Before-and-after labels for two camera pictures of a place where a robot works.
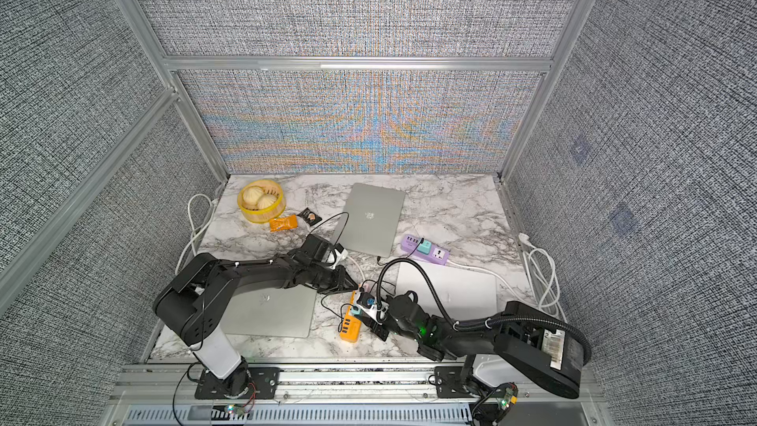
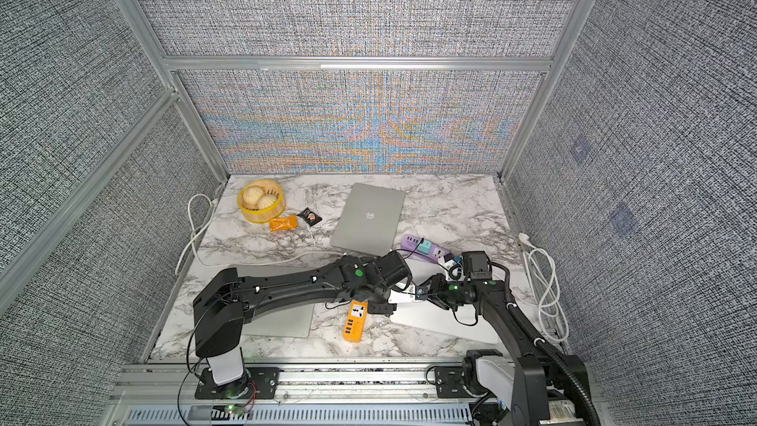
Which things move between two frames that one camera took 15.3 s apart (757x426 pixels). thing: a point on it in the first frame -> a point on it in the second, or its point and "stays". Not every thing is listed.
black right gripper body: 390,325 -> 448,294
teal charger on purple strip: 425,247 stays
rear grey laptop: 371,220 stays
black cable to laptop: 340,324 -> 476,316
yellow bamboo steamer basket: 259,200 stays
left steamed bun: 252,194 stays
